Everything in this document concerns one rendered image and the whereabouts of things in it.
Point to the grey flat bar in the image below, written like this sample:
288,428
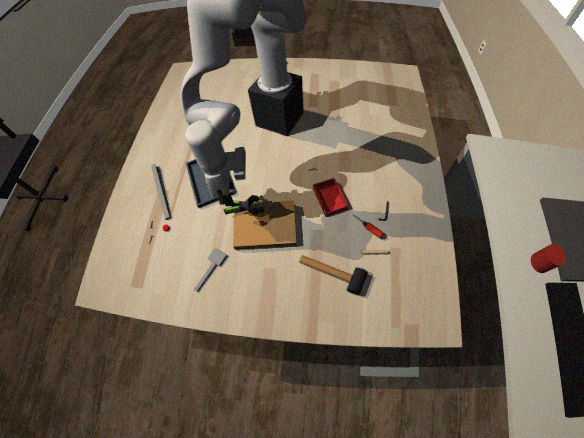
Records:
160,191

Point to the black rubber mallet with wooden handle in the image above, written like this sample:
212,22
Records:
356,280

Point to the tan wooden board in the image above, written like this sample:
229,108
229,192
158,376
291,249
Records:
272,229

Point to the red-handled screwdriver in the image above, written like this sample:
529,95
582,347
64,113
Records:
371,228

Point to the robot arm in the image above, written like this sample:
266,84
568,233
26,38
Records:
209,23

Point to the red rectangular tray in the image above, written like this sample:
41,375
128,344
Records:
331,196

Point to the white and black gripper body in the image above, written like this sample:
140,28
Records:
218,181

